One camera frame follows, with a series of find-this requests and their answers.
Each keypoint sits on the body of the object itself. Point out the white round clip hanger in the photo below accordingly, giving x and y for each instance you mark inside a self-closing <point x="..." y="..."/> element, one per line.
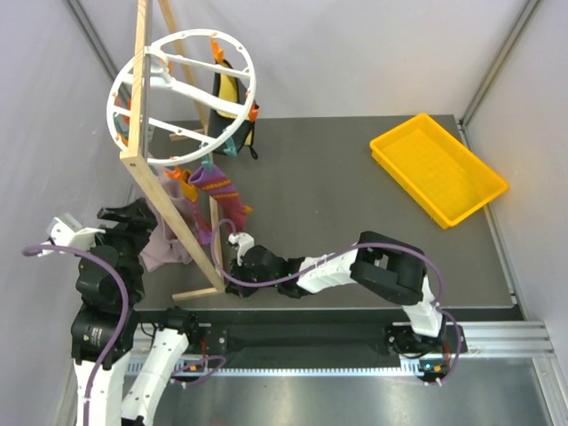
<point x="226" y="58"/>

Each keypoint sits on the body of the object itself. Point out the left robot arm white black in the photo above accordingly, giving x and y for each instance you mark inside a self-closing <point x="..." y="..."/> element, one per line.
<point x="110" y="284"/>

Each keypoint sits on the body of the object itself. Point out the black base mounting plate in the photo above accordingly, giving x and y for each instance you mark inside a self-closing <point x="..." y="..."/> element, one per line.
<point x="235" y="330"/>

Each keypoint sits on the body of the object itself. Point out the yellow plastic tray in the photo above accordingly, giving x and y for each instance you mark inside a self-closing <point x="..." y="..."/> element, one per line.
<point x="439" y="172"/>

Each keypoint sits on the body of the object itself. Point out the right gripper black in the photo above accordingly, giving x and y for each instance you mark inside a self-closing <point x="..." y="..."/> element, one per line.
<point x="240" y="289"/>

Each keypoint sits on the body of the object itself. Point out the wooden hanger stand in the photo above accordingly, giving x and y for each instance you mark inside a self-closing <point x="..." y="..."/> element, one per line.
<point x="135" y="162"/>

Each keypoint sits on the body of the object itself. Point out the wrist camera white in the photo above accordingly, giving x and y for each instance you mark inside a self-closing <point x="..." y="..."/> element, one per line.
<point x="242" y="242"/>
<point x="66" y="231"/>

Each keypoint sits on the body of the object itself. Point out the maroon orange striped sock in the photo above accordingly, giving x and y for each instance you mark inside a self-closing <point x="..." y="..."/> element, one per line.
<point x="191" y="194"/>

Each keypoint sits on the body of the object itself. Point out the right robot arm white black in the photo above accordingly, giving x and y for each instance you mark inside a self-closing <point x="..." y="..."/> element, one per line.
<point x="394" y="271"/>

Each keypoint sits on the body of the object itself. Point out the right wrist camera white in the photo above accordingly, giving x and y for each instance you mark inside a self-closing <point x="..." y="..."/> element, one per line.
<point x="242" y="242"/>

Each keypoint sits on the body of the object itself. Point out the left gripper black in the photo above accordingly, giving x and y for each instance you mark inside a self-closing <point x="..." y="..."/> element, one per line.
<point x="139" y="221"/>

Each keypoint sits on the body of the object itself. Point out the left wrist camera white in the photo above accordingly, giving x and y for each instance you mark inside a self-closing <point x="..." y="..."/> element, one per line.
<point x="66" y="231"/>

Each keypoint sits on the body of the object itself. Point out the pink sock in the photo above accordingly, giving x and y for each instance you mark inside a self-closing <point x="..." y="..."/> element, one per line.
<point x="164" y="247"/>

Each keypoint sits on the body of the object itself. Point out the grey slotted cable duct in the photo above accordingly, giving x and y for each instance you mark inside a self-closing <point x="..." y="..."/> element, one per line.
<point x="405" y="368"/>

